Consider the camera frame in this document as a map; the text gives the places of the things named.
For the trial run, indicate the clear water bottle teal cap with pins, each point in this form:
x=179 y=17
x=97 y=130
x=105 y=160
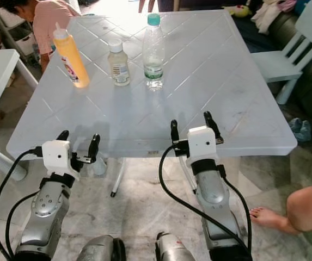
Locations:
x=154 y=54

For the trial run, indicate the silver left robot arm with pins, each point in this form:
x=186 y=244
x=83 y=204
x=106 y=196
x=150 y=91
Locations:
x=44 y=217

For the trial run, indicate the large white plastic table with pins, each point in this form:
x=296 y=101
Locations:
x=210 y=92

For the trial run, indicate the orange sauce squeeze bottle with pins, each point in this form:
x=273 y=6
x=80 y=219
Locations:
x=71 y=57

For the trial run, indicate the white wooden chair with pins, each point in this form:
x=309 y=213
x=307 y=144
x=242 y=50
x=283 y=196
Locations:
x=278 y=65

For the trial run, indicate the silver left robot leg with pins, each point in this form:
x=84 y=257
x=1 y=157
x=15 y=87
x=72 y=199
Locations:
x=98 y=250

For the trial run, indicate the silver robot leg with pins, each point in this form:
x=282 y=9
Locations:
x=175 y=250
x=98 y=250

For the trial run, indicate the blue sandals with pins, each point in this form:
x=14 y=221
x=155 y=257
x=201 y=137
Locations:
x=301 y=130

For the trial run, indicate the silver right robot leg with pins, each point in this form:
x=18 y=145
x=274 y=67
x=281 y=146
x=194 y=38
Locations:
x=175 y=250

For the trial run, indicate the yellow green plush toy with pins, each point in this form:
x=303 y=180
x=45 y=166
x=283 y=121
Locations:
x=237 y=11

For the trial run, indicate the child in pink shirt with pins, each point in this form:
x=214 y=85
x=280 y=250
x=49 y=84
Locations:
x=49 y=22

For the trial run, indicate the shelving rack with bins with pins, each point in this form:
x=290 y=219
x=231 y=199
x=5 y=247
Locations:
x=8 y=30

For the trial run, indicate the white and pink cloth pile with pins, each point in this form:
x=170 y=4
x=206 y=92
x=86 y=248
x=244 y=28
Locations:
x=270 y=13

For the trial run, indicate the bare leg of seated person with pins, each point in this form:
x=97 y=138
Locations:
x=303 y=206

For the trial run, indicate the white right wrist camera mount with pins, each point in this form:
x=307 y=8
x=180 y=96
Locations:
x=201 y=144

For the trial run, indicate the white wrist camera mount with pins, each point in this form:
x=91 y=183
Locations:
x=55 y=157
x=201 y=144

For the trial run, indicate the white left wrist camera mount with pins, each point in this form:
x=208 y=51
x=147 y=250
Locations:
x=55 y=157

